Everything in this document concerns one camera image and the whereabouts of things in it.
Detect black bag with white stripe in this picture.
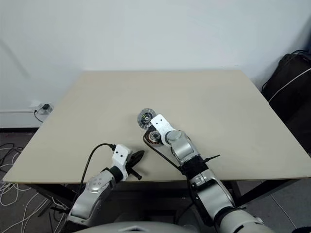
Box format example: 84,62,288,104
261,50,311,156

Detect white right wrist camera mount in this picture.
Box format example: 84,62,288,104
150,113,174,146

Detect black adapter cable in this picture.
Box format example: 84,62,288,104
33,109,46,123

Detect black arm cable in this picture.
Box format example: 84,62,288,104
142,132,195,202
79,143,117,185

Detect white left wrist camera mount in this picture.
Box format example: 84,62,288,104
111,144,133,182

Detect grey robot torso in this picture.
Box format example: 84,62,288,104
82,219,190,233

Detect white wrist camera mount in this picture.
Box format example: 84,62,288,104
150,113,174,146
111,144,133,182

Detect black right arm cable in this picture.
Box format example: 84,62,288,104
142,132,195,202

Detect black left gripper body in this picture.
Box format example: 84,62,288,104
126,154,142,181

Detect grey round motor housing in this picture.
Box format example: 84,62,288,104
145,130,162,146

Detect black power adapter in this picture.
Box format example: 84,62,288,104
40,103,53,115

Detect white floor cables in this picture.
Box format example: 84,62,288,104
0,179,56,233

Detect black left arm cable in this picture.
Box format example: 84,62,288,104
79,143,117,185

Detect dark floor cables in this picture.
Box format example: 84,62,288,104
0,142,24,172

